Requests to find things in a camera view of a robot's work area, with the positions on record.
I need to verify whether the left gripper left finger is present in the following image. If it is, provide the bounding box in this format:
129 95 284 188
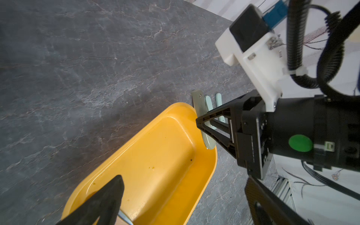
57 175 125 225

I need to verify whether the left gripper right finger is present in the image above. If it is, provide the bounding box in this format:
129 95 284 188
245 176 308 225

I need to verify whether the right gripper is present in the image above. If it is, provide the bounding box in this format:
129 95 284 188
196 90 272 180

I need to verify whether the teal folding fruit knife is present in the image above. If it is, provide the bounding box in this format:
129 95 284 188
215 93 226 123

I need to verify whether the olive grey folding fruit knife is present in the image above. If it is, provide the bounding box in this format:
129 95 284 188
191 90 216 150

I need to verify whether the yellow plastic tray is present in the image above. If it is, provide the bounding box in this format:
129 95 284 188
62 103 218 225

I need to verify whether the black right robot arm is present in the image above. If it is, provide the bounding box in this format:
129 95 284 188
196 1 360 179

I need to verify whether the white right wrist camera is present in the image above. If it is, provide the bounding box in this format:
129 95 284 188
215 4 289 112

